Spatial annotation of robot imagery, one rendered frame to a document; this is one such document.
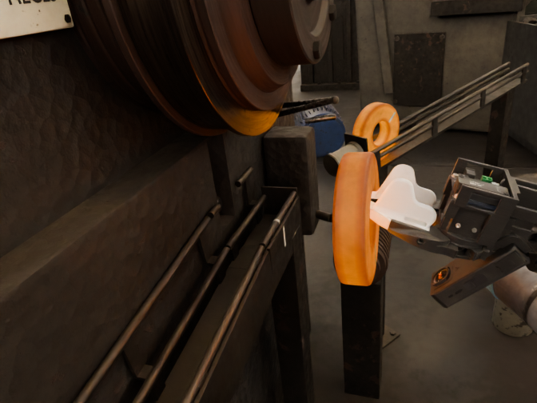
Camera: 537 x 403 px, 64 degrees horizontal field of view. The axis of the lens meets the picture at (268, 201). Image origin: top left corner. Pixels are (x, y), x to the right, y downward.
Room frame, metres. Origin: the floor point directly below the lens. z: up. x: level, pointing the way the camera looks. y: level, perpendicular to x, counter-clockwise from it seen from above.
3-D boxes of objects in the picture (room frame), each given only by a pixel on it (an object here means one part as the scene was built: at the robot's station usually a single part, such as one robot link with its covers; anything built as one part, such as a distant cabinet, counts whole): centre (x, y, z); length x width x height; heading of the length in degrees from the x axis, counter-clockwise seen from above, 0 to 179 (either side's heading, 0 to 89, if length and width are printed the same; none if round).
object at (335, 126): (2.92, -0.41, 0.17); 0.57 x 0.31 x 0.34; 179
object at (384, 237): (0.93, -0.23, 0.27); 0.22 x 0.13 x 0.53; 159
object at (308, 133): (0.89, -0.06, 0.68); 0.11 x 0.08 x 0.24; 69
